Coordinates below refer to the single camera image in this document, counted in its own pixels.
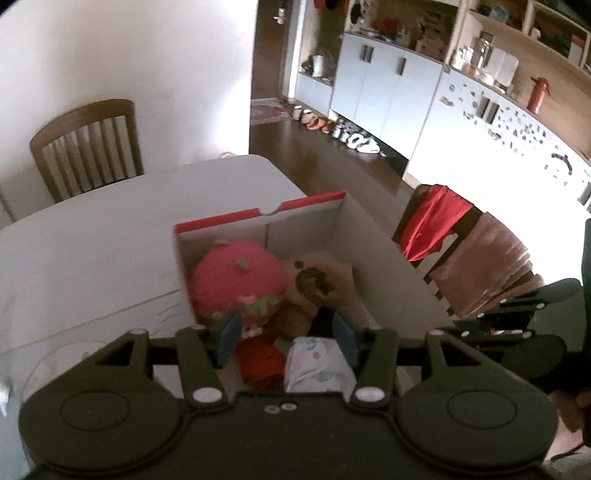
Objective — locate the wooden slat-back chair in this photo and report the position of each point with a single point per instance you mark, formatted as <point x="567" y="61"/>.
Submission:
<point x="83" y="117"/>

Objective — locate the white printed cloth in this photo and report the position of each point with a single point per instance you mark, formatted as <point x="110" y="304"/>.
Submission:
<point x="318" y="364"/>

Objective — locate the white cardboard box red rim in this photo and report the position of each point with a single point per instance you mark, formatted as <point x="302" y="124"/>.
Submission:
<point x="392" y="277"/>

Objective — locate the white wall cupboard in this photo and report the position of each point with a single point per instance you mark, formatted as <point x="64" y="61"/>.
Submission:
<point x="383" y="92"/>

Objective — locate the red thermos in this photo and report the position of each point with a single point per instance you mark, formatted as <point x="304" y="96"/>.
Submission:
<point x="538" y="94"/>

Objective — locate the row of shoes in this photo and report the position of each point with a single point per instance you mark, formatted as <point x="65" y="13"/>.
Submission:
<point x="355" y="138"/>

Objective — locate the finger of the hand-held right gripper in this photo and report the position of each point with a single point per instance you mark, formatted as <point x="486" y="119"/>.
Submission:
<point x="549" y="293"/>
<point x="480" y="330"/>

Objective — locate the person's right hand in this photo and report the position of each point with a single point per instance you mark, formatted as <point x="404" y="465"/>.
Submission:
<point x="570" y="413"/>

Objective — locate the pink towel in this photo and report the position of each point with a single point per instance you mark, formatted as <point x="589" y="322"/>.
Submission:
<point x="489" y="263"/>

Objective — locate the brown wooden door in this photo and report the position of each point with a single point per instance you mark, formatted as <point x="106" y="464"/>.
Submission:
<point x="272" y="55"/>

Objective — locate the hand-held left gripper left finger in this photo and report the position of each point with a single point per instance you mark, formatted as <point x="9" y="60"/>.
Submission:
<point x="228" y="339"/>

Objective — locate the brown plush toy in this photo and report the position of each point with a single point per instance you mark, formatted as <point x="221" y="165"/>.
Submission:
<point x="341" y="277"/>

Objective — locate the red patterned rug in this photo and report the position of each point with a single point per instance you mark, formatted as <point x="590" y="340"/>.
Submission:
<point x="268" y="113"/>

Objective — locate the dark brown scrunchie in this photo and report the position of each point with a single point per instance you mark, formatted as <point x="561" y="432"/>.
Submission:
<point x="307" y="286"/>

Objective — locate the pink strawberry plush toy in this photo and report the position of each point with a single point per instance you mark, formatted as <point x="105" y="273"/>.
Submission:
<point x="235" y="277"/>

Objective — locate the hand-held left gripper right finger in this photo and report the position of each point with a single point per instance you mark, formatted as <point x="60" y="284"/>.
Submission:
<point x="344" y="339"/>

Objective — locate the wooden chair with draped cloths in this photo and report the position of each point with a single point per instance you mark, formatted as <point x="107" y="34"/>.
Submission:
<point x="468" y="226"/>

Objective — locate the red garment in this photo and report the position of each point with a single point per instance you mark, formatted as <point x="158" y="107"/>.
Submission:
<point x="429" y="221"/>

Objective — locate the red cloth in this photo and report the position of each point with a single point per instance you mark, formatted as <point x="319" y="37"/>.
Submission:
<point x="261" y="364"/>

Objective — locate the white storage container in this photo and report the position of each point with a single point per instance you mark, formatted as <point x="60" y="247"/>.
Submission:
<point x="503" y="67"/>

